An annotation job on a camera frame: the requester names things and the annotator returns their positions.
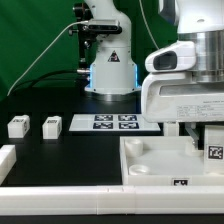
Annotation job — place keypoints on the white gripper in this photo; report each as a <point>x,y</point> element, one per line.
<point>175,97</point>

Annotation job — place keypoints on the white square tabletop part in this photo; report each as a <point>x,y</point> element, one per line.
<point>164,161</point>

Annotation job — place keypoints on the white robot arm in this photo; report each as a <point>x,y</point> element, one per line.
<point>113,73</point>

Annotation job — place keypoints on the white obstacle front wall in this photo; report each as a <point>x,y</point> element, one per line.
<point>101,200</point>

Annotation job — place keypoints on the white obstacle wall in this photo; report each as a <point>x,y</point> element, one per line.
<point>101,200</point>
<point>7,160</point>

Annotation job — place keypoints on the white marker base plate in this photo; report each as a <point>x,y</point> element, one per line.
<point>111,122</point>

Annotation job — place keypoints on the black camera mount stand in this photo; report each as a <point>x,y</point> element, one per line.
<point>81,12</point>

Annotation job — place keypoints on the white obstacle left wall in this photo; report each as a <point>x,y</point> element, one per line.
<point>7,160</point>

